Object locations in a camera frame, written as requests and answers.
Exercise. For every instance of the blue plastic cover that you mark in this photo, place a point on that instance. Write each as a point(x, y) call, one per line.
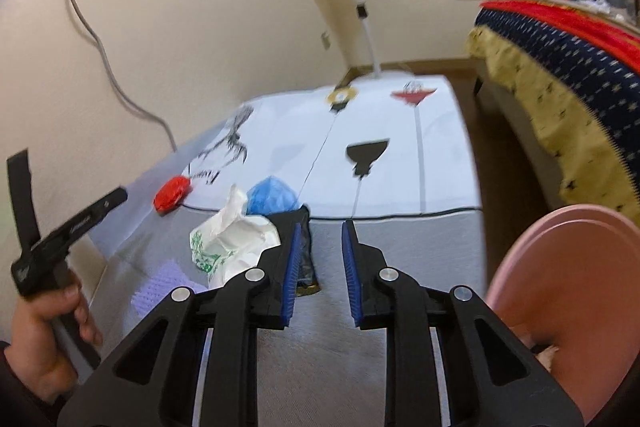
point(270, 197)

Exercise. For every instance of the white green-print plastic bag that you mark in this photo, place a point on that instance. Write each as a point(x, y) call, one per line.
point(225, 237)

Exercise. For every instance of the person's left hand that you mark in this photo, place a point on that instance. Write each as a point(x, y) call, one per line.
point(35, 347)

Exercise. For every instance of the black gold patterned wrapper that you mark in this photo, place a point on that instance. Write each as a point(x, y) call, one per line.
point(310, 267)

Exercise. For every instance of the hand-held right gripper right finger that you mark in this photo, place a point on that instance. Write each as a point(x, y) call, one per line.
point(350, 277)

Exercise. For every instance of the person's left forearm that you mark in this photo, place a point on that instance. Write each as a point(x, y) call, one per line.
point(20, 402)

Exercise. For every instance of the bed frame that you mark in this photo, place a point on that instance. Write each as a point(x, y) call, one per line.
point(505, 107)

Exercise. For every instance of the white wall outlet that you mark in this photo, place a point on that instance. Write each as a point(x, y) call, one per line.
point(326, 41)

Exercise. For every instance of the red plastic bag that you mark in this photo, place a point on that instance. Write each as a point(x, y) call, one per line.
point(172, 194)

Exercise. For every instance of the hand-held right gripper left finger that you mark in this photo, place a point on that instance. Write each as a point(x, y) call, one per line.
point(291, 272)

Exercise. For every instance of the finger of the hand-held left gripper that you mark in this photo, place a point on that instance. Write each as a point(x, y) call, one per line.
point(112, 198)
point(22, 197)

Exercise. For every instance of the pale grey sheet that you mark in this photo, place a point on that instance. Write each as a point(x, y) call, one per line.
point(135, 207)

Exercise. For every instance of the purple foam net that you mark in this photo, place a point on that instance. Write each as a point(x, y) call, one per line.
point(160, 287)

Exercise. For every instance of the pink trash bin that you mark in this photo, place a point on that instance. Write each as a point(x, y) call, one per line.
point(575, 287)

